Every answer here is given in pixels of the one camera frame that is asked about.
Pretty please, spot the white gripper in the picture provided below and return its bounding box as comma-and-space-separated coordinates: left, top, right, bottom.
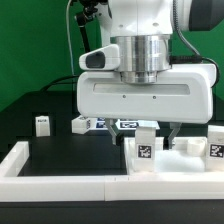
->
77, 64, 216, 149

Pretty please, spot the white square tabletop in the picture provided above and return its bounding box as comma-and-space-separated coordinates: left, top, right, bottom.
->
125, 137, 224, 174

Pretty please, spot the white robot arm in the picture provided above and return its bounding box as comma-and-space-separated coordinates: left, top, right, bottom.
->
77, 0, 224, 145

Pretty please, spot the AprilTag marker sheet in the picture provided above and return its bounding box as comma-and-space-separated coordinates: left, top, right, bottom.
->
95, 117, 161, 132

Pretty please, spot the white U-shaped fence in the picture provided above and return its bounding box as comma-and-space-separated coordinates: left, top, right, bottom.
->
0, 141, 224, 202

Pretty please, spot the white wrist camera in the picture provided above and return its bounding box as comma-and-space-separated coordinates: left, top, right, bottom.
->
79, 44, 120, 71

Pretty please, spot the black cable bundle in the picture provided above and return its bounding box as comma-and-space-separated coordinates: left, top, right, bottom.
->
39, 74, 81, 93

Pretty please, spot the grey hanging cable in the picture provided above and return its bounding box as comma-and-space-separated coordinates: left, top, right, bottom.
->
65, 0, 76, 92

